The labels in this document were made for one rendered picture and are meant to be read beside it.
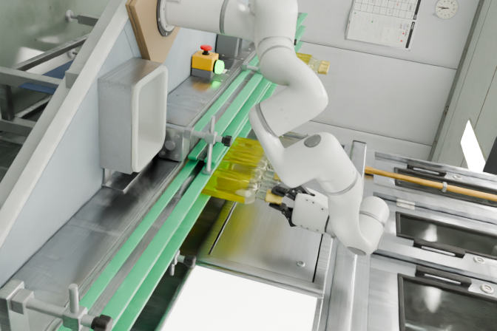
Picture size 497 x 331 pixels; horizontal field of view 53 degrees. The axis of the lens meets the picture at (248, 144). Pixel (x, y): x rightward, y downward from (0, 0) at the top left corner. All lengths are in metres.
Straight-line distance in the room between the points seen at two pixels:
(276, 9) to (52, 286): 0.70
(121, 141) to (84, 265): 0.29
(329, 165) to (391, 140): 6.77
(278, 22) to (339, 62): 6.28
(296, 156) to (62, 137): 0.47
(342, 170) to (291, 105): 0.17
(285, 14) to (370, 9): 6.09
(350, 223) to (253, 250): 0.34
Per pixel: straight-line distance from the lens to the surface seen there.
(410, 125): 7.68
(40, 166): 1.01
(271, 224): 1.46
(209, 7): 1.27
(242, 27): 1.25
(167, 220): 1.15
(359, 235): 1.13
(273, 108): 1.03
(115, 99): 1.11
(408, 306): 1.40
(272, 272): 1.29
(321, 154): 1.00
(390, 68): 7.38
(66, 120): 1.04
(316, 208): 1.28
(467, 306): 1.48
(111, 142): 1.16
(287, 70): 1.02
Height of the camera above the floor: 1.26
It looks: 10 degrees down
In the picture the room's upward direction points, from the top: 102 degrees clockwise
